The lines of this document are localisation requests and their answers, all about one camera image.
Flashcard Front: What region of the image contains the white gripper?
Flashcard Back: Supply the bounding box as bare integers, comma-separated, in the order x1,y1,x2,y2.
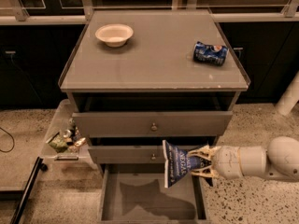
188,145,243,179

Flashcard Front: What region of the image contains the blue chip bag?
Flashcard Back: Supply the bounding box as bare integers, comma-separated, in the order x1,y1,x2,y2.
163,140,212,189

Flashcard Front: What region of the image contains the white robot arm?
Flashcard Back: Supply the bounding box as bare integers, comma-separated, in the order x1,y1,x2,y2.
188,136,299,182

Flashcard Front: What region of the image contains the grey bottom drawer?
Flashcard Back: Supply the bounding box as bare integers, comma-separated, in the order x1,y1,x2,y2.
98,164,210,224

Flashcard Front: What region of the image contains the grey drawer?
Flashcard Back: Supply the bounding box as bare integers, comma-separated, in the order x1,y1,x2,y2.
87,136,218,165
72,95,232,138
98,164,210,224

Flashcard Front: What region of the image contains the grey middle drawer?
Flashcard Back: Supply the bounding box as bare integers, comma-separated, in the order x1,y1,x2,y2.
87,136,218,165

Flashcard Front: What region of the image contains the grey drawer cabinet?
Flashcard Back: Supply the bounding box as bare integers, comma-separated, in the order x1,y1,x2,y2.
57,8,251,175

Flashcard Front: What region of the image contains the grey top drawer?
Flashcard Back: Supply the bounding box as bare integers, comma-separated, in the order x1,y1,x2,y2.
72,95,232,138

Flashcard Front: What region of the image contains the crushed blue pepsi can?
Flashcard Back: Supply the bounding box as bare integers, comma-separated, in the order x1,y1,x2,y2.
192,41,229,66

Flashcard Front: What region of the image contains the clear plastic storage bin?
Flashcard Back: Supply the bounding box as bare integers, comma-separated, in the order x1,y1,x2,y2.
41,99,94,168

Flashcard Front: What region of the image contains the green snack packet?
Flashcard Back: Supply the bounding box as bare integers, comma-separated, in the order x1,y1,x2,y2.
48,133,68,153

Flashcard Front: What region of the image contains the white paper bowl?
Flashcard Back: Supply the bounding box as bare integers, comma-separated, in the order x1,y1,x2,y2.
95,24,134,48

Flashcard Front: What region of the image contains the white post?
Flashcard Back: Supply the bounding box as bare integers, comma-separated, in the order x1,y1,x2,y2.
276,71,299,116

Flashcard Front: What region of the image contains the black metal floor rail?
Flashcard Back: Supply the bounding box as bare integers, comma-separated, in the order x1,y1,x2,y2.
10,157,44,224

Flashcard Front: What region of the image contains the black floor cable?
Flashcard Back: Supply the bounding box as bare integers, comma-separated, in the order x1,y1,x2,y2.
0,126,16,154

